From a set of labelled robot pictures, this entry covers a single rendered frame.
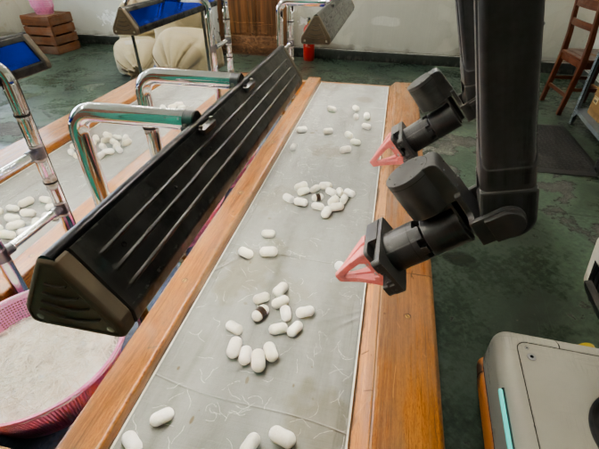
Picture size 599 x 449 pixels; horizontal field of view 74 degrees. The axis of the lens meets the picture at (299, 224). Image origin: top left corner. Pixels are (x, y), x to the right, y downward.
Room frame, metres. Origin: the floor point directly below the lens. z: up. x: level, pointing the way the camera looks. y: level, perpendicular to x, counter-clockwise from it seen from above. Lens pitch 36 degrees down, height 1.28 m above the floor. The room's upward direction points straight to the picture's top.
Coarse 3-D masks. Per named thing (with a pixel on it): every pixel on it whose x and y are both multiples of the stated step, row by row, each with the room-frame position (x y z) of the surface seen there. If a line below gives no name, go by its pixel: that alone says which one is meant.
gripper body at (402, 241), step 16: (384, 224) 0.47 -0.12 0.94; (416, 224) 0.43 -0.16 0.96; (384, 240) 0.43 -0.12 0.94; (400, 240) 0.41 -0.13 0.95; (416, 240) 0.40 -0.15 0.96; (384, 256) 0.40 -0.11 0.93; (400, 256) 0.40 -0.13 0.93; (416, 256) 0.39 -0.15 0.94; (432, 256) 0.40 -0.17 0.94; (384, 272) 0.38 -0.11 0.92; (400, 272) 0.40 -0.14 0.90; (400, 288) 0.38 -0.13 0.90
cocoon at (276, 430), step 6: (276, 426) 0.26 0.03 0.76; (270, 432) 0.26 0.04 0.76; (276, 432) 0.25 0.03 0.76; (282, 432) 0.25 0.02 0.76; (288, 432) 0.26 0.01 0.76; (270, 438) 0.25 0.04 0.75; (276, 438) 0.25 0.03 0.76; (282, 438) 0.25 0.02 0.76; (288, 438) 0.25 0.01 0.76; (294, 438) 0.25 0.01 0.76; (282, 444) 0.24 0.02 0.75; (288, 444) 0.24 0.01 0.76; (294, 444) 0.24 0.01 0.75
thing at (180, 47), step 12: (168, 36) 3.77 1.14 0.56; (180, 36) 3.77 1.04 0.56; (192, 36) 3.81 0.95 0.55; (156, 48) 3.73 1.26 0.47; (168, 48) 3.67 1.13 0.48; (180, 48) 3.65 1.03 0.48; (192, 48) 3.67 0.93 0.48; (204, 48) 3.70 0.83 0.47; (156, 60) 3.68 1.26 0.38; (168, 60) 3.62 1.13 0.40; (180, 60) 3.62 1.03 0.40; (192, 60) 3.61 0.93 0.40; (204, 60) 3.67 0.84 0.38
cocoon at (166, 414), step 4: (164, 408) 0.29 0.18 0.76; (168, 408) 0.29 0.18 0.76; (156, 412) 0.28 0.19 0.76; (160, 412) 0.28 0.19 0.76; (164, 412) 0.28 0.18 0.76; (168, 412) 0.28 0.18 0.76; (172, 412) 0.28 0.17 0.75; (152, 416) 0.28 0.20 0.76; (156, 416) 0.28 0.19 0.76; (160, 416) 0.28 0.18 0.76; (164, 416) 0.28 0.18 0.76; (168, 416) 0.28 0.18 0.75; (172, 416) 0.28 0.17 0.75; (152, 420) 0.27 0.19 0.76; (156, 420) 0.27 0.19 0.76; (160, 420) 0.27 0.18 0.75; (164, 420) 0.27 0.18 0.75; (168, 420) 0.28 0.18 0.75; (152, 424) 0.27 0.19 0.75; (156, 424) 0.27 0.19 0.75; (160, 424) 0.27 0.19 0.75
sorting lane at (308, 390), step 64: (320, 128) 1.29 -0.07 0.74; (320, 192) 0.88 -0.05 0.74; (256, 256) 0.63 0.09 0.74; (320, 256) 0.63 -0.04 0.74; (192, 320) 0.46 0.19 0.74; (320, 320) 0.46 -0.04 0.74; (192, 384) 0.33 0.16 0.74; (256, 384) 0.34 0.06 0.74; (320, 384) 0.34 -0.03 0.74; (192, 448) 0.24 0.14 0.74; (320, 448) 0.24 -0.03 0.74
